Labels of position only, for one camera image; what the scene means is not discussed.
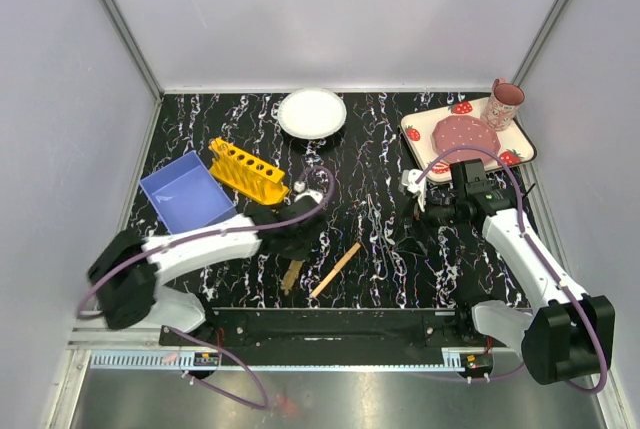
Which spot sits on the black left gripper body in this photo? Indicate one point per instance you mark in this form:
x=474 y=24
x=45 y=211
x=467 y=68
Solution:
x=296 y=247

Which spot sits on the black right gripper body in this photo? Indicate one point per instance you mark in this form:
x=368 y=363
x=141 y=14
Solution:
x=417 y=219

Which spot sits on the metal wire tongs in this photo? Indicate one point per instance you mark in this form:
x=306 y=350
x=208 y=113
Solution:
x=377 y=238

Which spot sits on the brown test tube brush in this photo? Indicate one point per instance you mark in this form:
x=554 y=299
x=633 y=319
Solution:
x=290 y=277

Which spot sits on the wooden test tube clamp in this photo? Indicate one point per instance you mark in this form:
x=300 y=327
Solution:
x=339 y=266

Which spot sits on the clear glass test tube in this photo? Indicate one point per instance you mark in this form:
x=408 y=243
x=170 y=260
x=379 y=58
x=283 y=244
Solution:
x=221 y=149

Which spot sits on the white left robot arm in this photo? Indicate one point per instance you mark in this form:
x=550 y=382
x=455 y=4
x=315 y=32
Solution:
x=129 y=279

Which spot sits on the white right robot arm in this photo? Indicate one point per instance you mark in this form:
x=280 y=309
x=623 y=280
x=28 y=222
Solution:
x=535 y=269

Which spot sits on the pink dotted plate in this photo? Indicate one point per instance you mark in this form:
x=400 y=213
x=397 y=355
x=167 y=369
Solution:
x=462 y=131

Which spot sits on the yellow test tube rack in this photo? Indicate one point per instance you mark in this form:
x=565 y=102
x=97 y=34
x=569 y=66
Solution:
x=252 y=177

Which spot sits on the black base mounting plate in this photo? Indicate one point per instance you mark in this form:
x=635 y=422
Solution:
x=339 y=337

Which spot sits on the blue plastic bin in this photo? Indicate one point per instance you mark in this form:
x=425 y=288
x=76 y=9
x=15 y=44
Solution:
x=186 y=196

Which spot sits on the pink patterned mug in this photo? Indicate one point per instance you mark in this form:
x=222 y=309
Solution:
x=505 y=100

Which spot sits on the white paper plate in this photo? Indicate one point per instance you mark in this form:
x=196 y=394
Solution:
x=311 y=114

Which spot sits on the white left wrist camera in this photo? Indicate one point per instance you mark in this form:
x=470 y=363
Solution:
x=302 y=190

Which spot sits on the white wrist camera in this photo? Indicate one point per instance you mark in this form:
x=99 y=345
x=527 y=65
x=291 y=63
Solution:
x=409 y=183
x=302 y=190

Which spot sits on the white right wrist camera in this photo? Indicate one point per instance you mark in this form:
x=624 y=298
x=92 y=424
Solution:
x=409 y=183

